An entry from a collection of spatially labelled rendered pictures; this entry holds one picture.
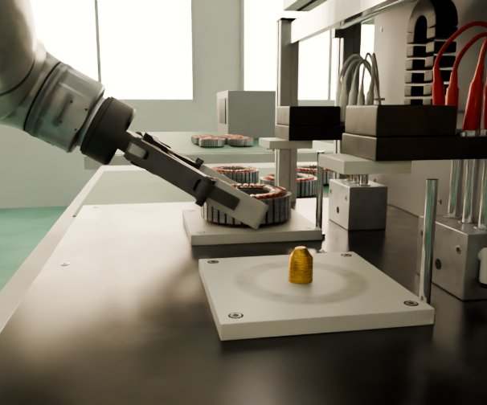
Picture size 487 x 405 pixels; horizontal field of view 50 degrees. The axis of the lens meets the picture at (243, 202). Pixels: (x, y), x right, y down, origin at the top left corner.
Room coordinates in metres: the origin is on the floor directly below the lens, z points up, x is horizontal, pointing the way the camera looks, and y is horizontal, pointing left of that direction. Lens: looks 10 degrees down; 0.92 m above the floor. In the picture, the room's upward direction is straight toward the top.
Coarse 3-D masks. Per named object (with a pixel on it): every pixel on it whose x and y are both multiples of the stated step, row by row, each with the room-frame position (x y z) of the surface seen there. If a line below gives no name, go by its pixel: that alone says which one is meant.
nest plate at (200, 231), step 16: (192, 224) 0.61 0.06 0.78; (208, 224) 0.61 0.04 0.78; (288, 224) 0.61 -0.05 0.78; (304, 224) 0.61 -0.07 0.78; (192, 240) 0.56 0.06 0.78; (208, 240) 0.56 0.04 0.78; (224, 240) 0.56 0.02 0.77; (240, 240) 0.57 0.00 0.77; (256, 240) 0.57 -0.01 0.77; (272, 240) 0.57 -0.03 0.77; (288, 240) 0.58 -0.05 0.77
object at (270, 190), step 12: (252, 192) 0.67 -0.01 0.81; (264, 192) 0.66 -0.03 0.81; (276, 192) 0.62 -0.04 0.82; (288, 192) 0.65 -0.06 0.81; (204, 204) 0.62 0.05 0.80; (276, 204) 0.60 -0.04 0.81; (288, 204) 0.62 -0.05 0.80; (204, 216) 0.62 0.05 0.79; (216, 216) 0.60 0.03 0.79; (228, 216) 0.59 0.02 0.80; (264, 216) 0.59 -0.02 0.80; (276, 216) 0.60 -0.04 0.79; (288, 216) 0.62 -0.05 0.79
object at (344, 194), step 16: (336, 192) 0.67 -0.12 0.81; (352, 192) 0.63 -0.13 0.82; (368, 192) 0.63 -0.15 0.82; (384, 192) 0.64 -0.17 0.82; (336, 208) 0.67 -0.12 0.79; (352, 208) 0.63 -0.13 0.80; (368, 208) 0.63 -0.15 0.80; (384, 208) 0.64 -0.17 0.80; (352, 224) 0.63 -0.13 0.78; (368, 224) 0.63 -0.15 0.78; (384, 224) 0.64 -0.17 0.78
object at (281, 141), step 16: (288, 112) 0.63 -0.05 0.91; (304, 112) 0.62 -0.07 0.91; (320, 112) 0.63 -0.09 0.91; (336, 112) 0.63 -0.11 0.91; (288, 128) 0.62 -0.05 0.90; (304, 128) 0.62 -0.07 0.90; (320, 128) 0.62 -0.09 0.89; (336, 128) 0.63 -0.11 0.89; (272, 144) 0.62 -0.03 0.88; (288, 144) 0.62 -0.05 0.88; (304, 144) 0.63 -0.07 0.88; (352, 176) 0.69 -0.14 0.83; (368, 176) 0.65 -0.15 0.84
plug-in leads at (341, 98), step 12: (348, 60) 0.69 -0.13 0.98; (360, 60) 0.68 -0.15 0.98; (372, 60) 0.66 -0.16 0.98; (348, 72) 0.66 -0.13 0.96; (372, 72) 0.65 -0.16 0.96; (360, 84) 0.69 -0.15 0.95; (372, 84) 0.65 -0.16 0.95; (336, 96) 0.69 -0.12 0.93; (360, 96) 0.68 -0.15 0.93; (372, 96) 0.65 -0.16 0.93
